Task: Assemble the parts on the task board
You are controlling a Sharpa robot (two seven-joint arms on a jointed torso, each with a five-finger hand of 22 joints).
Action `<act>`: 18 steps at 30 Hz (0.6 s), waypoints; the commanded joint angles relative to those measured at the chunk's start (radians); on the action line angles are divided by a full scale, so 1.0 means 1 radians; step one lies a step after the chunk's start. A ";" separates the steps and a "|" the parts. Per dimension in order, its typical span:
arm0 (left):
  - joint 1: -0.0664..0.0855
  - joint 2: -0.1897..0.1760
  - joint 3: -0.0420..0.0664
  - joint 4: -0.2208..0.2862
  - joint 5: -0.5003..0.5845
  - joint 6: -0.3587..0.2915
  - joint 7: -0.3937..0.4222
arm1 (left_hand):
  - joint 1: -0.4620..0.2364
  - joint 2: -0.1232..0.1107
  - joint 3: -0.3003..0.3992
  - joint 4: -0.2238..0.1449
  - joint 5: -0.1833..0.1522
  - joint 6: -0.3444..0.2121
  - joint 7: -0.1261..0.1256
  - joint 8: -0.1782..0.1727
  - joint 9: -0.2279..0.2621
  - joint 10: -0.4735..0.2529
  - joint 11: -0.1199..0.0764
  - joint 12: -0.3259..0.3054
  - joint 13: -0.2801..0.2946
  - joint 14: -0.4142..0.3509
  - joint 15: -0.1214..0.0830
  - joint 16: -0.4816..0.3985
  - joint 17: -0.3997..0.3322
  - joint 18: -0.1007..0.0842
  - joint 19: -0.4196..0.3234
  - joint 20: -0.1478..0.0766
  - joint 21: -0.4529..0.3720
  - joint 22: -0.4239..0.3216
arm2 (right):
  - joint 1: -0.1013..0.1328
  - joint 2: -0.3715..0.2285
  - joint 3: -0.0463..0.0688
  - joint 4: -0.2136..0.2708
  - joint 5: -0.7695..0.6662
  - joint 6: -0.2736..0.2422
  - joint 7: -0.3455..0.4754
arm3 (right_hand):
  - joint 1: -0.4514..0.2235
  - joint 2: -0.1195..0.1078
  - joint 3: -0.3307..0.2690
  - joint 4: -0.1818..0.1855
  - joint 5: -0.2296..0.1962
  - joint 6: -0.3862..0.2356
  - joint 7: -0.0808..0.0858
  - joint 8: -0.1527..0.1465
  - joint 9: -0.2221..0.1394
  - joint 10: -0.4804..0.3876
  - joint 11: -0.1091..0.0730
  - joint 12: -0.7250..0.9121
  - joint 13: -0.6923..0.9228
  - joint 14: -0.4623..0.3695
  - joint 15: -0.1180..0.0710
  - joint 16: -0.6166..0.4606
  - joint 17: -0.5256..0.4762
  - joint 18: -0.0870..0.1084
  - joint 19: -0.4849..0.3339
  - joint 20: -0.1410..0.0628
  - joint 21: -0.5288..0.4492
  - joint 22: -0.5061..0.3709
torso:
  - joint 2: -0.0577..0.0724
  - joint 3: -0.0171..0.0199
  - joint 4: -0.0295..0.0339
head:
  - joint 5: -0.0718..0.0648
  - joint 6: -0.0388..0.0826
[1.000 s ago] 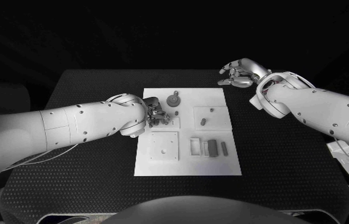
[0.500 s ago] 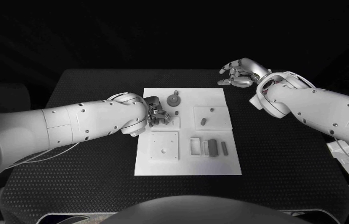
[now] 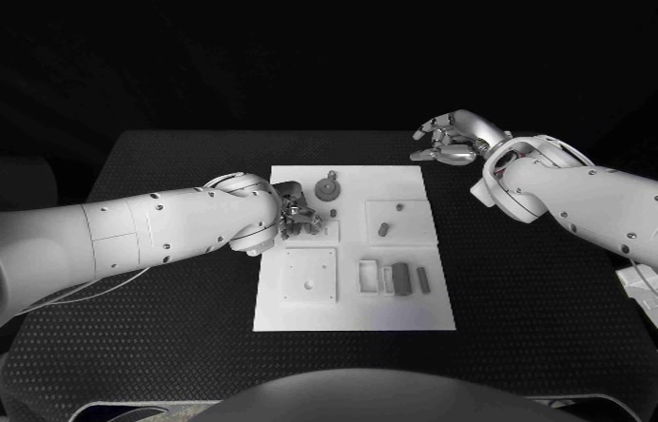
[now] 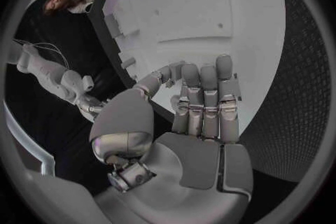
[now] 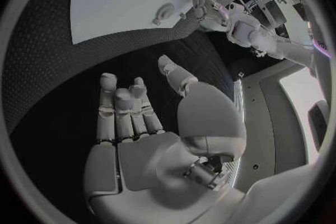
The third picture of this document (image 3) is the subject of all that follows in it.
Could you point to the thin grey cylinder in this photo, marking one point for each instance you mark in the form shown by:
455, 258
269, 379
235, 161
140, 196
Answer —
422, 280

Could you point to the white task board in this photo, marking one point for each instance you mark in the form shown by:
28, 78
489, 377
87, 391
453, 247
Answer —
354, 251

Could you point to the grey gear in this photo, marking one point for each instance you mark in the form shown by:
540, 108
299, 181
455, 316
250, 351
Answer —
328, 189

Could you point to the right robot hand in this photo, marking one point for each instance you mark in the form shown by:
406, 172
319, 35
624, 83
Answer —
462, 133

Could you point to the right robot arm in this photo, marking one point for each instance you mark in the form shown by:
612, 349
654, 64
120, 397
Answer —
580, 201

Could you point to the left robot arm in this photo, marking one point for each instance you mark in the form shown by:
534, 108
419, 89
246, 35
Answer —
155, 229

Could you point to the grey oblong plug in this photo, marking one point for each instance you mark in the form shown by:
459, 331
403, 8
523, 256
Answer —
383, 229

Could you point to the thick grey cylinder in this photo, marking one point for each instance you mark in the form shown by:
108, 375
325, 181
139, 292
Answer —
401, 278

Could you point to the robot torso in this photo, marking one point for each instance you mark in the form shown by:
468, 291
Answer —
380, 397

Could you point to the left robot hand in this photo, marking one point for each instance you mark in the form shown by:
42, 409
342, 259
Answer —
297, 211

